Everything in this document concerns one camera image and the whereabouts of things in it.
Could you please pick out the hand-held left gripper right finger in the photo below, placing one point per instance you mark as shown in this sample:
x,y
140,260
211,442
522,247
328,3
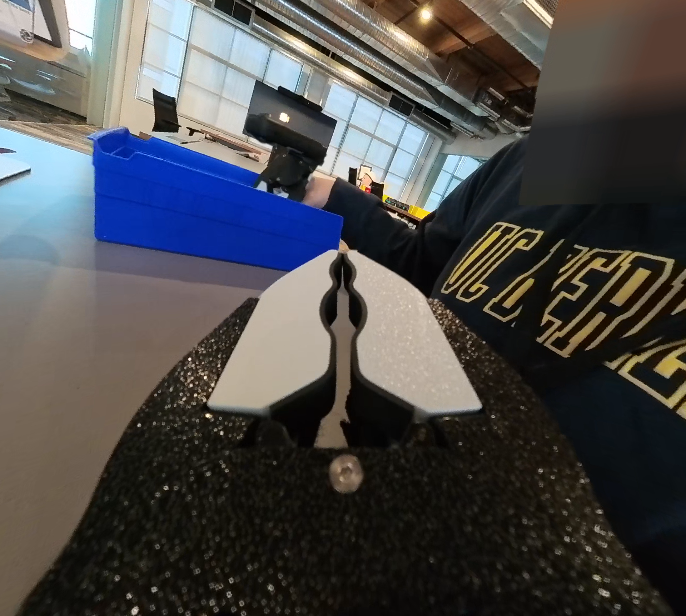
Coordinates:
x,y
407,348

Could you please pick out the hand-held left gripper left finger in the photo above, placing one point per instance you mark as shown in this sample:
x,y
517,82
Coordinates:
x,y
278,348

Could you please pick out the blue plastic bin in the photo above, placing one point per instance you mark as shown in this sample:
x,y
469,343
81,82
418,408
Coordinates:
x,y
187,214

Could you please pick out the person's right hand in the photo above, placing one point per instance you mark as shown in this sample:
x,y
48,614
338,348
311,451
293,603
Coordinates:
x,y
319,193

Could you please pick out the pale office desk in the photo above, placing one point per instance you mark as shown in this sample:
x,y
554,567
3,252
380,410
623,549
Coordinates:
x,y
225,147

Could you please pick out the large black monitor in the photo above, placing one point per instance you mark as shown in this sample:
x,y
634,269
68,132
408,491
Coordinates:
x,y
268,99

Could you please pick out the cluttered equipment desk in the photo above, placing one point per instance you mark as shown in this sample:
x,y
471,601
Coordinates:
x,y
396,206

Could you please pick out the black high-back chair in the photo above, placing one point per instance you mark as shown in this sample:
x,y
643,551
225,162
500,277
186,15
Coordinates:
x,y
163,110

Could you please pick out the person's navy printed sweatshirt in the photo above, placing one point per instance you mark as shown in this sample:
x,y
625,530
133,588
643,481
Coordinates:
x,y
589,439

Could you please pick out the round ceiling light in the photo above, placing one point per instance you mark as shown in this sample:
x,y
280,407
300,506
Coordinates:
x,y
426,13

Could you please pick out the long silver ventilation duct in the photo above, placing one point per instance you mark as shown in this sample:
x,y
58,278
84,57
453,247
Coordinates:
x,y
332,0

